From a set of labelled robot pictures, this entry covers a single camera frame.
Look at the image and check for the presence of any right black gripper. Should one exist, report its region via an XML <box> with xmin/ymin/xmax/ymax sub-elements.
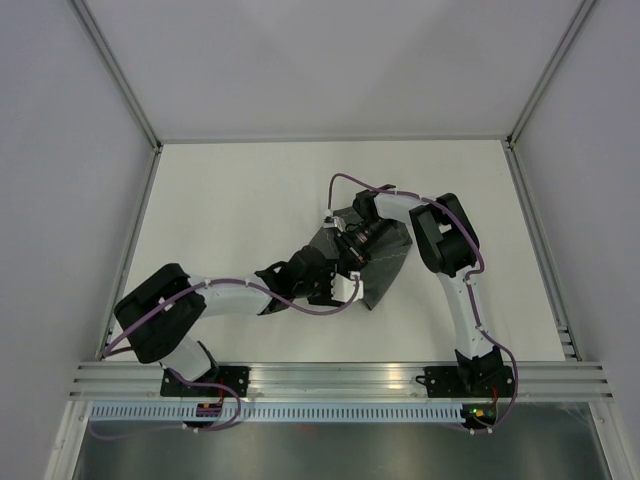
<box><xmin>334</xmin><ymin>217</ymin><xmax>395</xmax><ymax>280</ymax></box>

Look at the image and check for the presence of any grey cloth napkin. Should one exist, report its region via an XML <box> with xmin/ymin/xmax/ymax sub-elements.
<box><xmin>309</xmin><ymin>206</ymin><xmax>413</xmax><ymax>311</ymax></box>

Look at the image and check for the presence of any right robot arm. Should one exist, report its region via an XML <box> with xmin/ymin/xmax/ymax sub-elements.
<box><xmin>335</xmin><ymin>185</ymin><xmax>518</xmax><ymax>398</ymax></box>

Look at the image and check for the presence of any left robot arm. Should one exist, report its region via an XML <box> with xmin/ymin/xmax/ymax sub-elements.
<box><xmin>104</xmin><ymin>246</ymin><xmax>360</xmax><ymax>396</ymax></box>

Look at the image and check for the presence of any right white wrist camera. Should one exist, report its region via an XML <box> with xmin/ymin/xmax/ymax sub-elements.
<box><xmin>323</xmin><ymin>209</ymin><xmax>346</xmax><ymax>232</ymax></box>

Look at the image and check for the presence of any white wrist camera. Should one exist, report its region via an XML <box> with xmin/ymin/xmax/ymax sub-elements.
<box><xmin>323</xmin><ymin>209</ymin><xmax>346</xmax><ymax>232</ymax></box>
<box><xmin>331</xmin><ymin>271</ymin><xmax>364</xmax><ymax>303</ymax></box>

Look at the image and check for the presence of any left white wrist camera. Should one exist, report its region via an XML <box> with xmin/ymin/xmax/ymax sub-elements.
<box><xmin>331</xmin><ymin>271</ymin><xmax>364</xmax><ymax>303</ymax></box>

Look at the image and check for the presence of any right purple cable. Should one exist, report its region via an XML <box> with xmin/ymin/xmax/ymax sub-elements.
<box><xmin>327</xmin><ymin>173</ymin><xmax>519</xmax><ymax>435</ymax></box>

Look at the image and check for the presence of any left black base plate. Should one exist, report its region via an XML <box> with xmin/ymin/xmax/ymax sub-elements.
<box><xmin>160</xmin><ymin>365</ymin><xmax>250</xmax><ymax>398</ymax></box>

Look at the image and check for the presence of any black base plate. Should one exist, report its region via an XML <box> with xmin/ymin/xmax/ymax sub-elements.
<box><xmin>160</xmin><ymin>365</ymin><xmax>250</xmax><ymax>398</ymax></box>
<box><xmin>414</xmin><ymin>366</ymin><xmax>516</xmax><ymax>399</ymax></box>

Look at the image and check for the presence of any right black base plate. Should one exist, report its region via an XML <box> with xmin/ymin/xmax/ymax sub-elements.
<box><xmin>414</xmin><ymin>366</ymin><xmax>516</xmax><ymax>399</ymax></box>

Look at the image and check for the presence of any aluminium front rail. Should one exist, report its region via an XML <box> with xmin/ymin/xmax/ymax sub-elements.
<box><xmin>67</xmin><ymin>361</ymin><xmax>613</xmax><ymax>403</ymax></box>

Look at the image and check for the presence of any white slotted cable duct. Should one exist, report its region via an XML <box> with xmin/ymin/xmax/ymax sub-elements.
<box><xmin>89</xmin><ymin>401</ymin><xmax>464</xmax><ymax>424</ymax></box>

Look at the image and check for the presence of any left aluminium frame post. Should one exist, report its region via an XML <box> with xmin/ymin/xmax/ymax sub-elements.
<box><xmin>68</xmin><ymin>0</ymin><xmax>162</xmax><ymax>152</ymax></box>

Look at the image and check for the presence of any aluminium frame post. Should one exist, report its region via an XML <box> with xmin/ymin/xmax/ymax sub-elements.
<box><xmin>505</xmin><ymin>0</ymin><xmax>599</xmax><ymax>148</ymax></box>
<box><xmin>68</xmin><ymin>0</ymin><xmax>162</xmax><ymax>152</ymax></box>

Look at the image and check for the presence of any right aluminium frame post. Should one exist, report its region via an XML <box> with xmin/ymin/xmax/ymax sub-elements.
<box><xmin>505</xmin><ymin>0</ymin><xmax>599</xmax><ymax>148</ymax></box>

